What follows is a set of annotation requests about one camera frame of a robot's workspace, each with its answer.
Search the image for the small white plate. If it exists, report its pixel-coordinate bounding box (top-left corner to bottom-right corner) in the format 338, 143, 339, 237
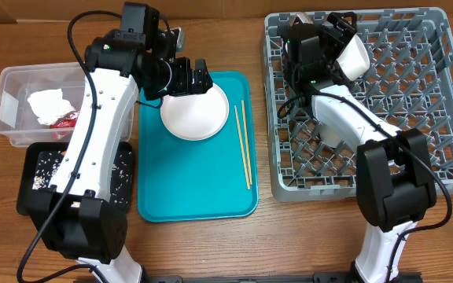
334, 35, 370, 81

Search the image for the white paper napkin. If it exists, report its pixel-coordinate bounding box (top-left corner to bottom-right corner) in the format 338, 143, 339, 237
28, 89, 76, 126

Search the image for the red snack wrapper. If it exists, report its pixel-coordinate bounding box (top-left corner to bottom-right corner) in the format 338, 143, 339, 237
50, 111, 80, 141

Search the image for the teal serving tray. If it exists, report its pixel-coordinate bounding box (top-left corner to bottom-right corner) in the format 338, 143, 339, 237
137, 71, 259, 222

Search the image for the grey dishwasher rack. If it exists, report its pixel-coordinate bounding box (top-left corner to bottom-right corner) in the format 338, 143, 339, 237
262, 7, 453, 201

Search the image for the right wooden chopstick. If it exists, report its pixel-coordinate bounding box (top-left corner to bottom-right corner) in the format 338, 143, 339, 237
241, 100, 252, 185

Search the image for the clear plastic waste bin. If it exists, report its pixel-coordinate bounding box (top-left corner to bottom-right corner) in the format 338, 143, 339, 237
0, 61, 134, 149

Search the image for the white rice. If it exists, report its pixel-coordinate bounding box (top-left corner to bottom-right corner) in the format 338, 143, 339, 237
32, 149, 134, 211

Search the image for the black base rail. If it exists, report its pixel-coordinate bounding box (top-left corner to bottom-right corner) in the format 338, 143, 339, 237
143, 270, 424, 283

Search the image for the left wooden chopstick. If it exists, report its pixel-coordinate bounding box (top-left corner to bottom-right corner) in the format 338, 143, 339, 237
234, 105, 251, 190

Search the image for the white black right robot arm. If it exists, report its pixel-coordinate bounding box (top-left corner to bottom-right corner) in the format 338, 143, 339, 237
277, 12, 447, 282

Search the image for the large white plate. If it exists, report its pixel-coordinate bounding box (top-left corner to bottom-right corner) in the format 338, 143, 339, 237
160, 83, 230, 141

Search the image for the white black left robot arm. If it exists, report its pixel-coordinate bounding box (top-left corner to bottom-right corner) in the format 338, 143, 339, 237
26, 2, 212, 282

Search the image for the black rectangular tray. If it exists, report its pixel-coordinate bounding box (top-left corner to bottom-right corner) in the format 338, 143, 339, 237
16, 141, 134, 215

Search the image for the white cup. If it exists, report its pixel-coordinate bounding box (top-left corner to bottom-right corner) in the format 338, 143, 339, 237
319, 123, 342, 148

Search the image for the wooden chopstick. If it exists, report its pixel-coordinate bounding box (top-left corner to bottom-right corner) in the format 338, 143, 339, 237
241, 100, 252, 185
234, 105, 251, 190

